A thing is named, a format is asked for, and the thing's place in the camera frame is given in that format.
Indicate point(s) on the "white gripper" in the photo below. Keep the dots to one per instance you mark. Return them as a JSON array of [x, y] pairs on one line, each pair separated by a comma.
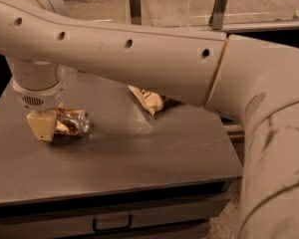
[[40, 99]]

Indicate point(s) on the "orange soda can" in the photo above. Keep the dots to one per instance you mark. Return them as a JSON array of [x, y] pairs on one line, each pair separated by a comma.
[[72, 122]]

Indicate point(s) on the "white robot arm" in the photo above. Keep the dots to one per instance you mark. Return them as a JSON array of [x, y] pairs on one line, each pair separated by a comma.
[[250, 81]]

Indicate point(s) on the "brown chip bag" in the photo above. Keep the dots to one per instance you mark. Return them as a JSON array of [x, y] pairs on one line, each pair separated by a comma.
[[152, 102]]

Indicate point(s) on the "grey drawer cabinet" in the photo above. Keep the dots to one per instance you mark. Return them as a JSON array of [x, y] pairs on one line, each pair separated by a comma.
[[171, 213]]

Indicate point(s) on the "black drawer handle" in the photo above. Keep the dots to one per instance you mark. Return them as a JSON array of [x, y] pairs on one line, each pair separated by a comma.
[[112, 223]]

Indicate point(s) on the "middle metal bracket post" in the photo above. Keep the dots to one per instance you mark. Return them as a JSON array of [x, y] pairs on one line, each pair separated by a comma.
[[136, 11]]

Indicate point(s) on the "metal bracket post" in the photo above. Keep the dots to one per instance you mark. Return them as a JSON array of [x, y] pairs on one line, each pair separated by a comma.
[[136, 11], [217, 15]]

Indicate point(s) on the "right metal bracket post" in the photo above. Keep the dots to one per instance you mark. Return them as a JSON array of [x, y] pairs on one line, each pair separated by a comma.
[[217, 15]]

